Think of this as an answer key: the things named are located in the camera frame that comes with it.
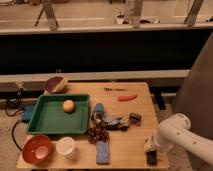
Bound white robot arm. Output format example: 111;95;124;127
144;113;213;165

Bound maroon bowl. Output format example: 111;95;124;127
44;76;68;93

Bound black cable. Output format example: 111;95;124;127
4;87;25;151

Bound bunch of dark grapes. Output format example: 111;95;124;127
86;123;109;144

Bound white pot in background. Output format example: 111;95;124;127
115;14;124;24

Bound white plastic cup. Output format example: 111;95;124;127
56;137;76;158

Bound blue cylindrical can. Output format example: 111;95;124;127
92;103;105;120

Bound orange round fruit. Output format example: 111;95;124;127
62;100;75;113

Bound small dark knife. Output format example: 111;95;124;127
104;87;126;91

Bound blue box on floor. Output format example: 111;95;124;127
22;105;35;123

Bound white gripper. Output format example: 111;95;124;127
144;135;160;165

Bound green plastic tray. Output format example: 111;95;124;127
27;94;90;135

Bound grey blue toy tool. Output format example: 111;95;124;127
101;116;129;131

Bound small dark block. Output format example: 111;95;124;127
129;113;142;125

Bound orange carrot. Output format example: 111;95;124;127
117;94;137;102

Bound blue eraser sponge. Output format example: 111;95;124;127
96;141;110;165

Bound red plastic bowl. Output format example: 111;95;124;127
22;135;53;164

